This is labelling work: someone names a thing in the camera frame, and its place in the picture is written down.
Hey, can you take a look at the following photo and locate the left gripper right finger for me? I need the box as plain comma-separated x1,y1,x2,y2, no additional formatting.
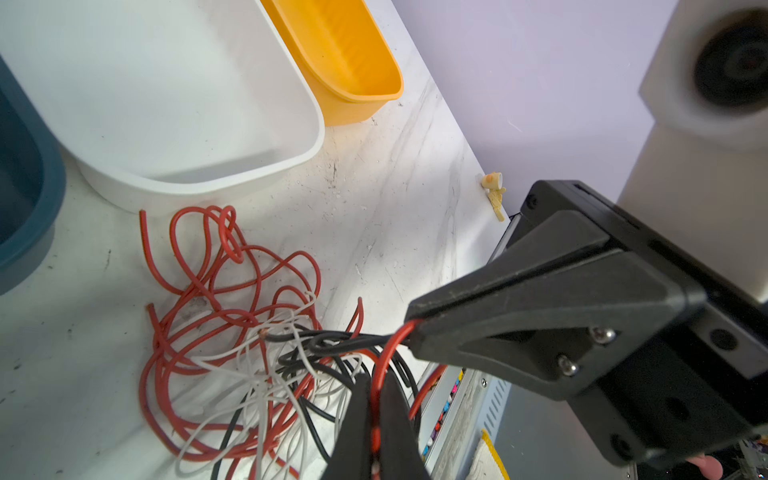
378,373,429,480

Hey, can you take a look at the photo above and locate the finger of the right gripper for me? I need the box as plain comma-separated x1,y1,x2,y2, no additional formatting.
407,210,706,400

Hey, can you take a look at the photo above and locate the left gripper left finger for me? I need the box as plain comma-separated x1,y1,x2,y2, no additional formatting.
321,374,372,480

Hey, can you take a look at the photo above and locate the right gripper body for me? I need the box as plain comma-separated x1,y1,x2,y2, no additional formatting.
515,180,767,468

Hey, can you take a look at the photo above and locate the red cable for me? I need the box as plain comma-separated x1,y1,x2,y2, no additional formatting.
368,317,424,457

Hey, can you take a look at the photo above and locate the cable pile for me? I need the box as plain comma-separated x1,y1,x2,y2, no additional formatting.
137,205,448,480

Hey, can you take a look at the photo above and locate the yellow plastic bin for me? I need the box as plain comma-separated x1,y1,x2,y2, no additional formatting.
262,0,404,126

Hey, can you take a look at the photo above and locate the white plastic bin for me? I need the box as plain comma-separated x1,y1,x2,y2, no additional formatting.
1,1,325,215

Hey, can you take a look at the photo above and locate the teal plastic bin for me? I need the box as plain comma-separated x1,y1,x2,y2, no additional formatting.
1,63,66,294

